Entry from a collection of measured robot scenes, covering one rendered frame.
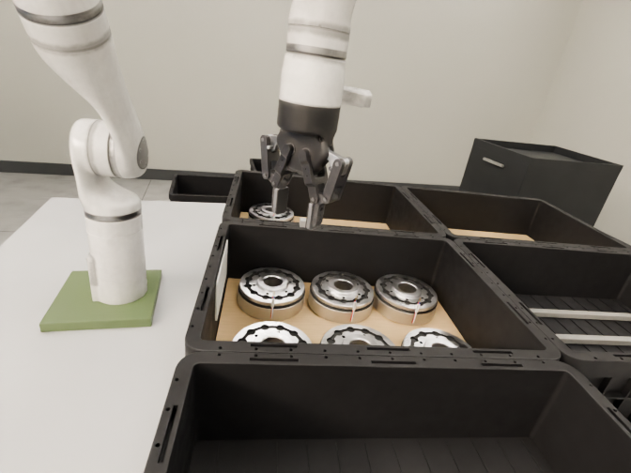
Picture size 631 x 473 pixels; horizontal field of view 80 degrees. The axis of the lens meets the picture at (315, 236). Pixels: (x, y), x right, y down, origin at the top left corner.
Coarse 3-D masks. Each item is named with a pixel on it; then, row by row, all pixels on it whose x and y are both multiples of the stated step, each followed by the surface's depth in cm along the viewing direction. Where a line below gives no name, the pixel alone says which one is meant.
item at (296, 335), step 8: (248, 328) 48; (256, 328) 48; (264, 328) 49; (272, 328) 48; (280, 328) 49; (288, 328) 49; (296, 328) 49; (240, 336) 46; (248, 336) 47; (256, 336) 47; (288, 336) 48; (296, 336) 48; (304, 336) 48
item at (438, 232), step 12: (348, 180) 91; (228, 204) 67; (408, 204) 83; (228, 216) 62; (420, 216) 76; (336, 228) 64; (348, 228) 64; (360, 228) 65; (372, 228) 66; (432, 228) 71
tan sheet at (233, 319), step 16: (224, 304) 57; (304, 304) 60; (224, 320) 54; (240, 320) 54; (256, 320) 55; (288, 320) 56; (304, 320) 56; (320, 320) 57; (368, 320) 58; (384, 320) 59; (432, 320) 60; (448, 320) 61; (224, 336) 51; (320, 336) 53; (400, 336) 56
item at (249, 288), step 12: (252, 276) 60; (288, 276) 61; (240, 288) 56; (252, 288) 56; (288, 288) 57; (300, 288) 58; (252, 300) 54; (264, 300) 54; (276, 300) 54; (288, 300) 55
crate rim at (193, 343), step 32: (224, 224) 59; (256, 224) 61; (192, 320) 38; (192, 352) 34; (256, 352) 35; (288, 352) 35; (320, 352) 36; (352, 352) 37; (384, 352) 37; (416, 352) 38; (448, 352) 38; (480, 352) 40; (512, 352) 40; (544, 352) 41
